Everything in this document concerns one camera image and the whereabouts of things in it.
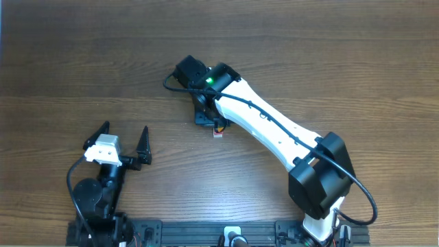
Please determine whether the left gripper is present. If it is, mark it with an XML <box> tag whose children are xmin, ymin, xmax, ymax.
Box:
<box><xmin>82</xmin><ymin>120</ymin><xmax>153</xmax><ymax>172</ymax></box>

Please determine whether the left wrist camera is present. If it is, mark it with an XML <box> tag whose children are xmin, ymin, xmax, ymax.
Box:
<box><xmin>84</xmin><ymin>133</ymin><xmax>123</xmax><ymax>167</ymax></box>

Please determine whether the mounting rail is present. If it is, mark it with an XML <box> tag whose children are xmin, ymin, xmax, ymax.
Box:
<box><xmin>64</xmin><ymin>219</ymin><xmax>371</xmax><ymax>247</ymax></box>

